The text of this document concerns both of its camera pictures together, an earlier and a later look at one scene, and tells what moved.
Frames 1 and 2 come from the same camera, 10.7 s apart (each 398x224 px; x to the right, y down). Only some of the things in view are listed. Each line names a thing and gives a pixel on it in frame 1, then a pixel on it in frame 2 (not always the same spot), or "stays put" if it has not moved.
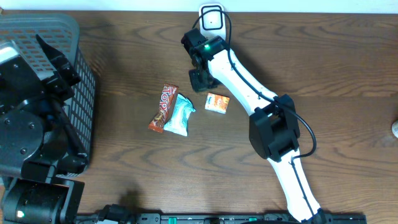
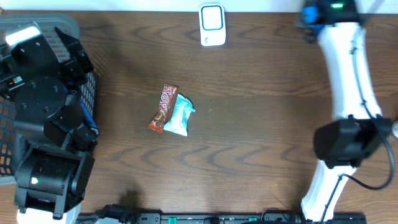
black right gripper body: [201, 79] -> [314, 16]
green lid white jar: [394, 128] stays put
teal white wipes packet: [178, 124] stays put
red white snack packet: [167, 101] stays put
